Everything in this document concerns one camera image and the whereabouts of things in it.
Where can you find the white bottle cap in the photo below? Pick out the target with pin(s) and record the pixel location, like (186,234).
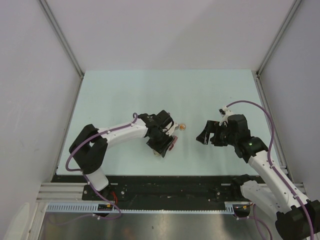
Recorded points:
(182,126)

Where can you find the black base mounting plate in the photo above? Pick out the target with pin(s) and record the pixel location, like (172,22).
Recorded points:
(172,193)

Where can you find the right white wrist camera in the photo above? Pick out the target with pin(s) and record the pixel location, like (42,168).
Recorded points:
(225,113)

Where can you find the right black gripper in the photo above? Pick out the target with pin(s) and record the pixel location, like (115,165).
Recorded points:
(211,127)

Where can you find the red pill organizer box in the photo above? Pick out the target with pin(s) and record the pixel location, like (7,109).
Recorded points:
(175,138)

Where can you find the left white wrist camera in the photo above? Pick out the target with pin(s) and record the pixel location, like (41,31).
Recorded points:
(170,128)

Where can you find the aluminium frame post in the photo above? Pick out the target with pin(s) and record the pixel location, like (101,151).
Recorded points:
(48,13)
(289,17)

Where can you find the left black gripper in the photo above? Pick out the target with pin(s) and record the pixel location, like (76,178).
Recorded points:
(162,147)

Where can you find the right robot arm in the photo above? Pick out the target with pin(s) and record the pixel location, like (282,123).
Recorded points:
(295,216)

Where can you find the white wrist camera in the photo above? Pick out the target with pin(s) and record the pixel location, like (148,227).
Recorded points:
(225,113)
(170,128)

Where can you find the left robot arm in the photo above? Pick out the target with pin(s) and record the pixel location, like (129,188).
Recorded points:
(88,150)

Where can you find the left aluminium frame post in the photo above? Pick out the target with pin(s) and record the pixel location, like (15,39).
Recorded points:
(48,13)

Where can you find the right aluminium frame post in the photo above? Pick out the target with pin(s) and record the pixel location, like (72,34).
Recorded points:
(289,17)

